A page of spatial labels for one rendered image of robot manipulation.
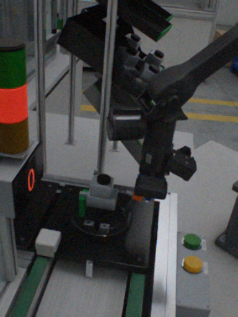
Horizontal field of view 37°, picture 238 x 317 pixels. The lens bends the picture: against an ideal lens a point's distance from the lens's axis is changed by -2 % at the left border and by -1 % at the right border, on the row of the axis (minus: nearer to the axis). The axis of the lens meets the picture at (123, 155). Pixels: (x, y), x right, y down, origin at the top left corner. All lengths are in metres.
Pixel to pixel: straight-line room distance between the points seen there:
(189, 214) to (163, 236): 0.25
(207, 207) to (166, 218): 0.26
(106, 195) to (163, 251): 0.18
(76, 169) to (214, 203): 0.47
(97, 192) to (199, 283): 0.28
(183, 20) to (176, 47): 0.34
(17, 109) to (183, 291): 0.48
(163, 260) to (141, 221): 0.12
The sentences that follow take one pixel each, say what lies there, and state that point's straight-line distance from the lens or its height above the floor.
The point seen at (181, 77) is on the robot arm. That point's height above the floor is 1.34.
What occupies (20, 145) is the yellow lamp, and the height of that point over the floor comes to 1.27.
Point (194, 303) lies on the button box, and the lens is 0.75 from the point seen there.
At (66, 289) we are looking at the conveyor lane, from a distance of 0.79.
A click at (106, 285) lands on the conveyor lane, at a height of 0.92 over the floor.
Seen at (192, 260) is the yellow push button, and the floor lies 0.97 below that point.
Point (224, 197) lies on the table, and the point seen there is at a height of 0.86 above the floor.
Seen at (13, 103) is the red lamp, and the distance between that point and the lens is 0.50.
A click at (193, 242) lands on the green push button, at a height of 0.97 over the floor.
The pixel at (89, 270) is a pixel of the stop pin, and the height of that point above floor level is 0.95.
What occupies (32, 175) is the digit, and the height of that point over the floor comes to 1.21.
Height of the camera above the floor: 1.54
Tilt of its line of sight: 31 degrees down
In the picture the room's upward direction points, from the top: 6 degrees clockwise
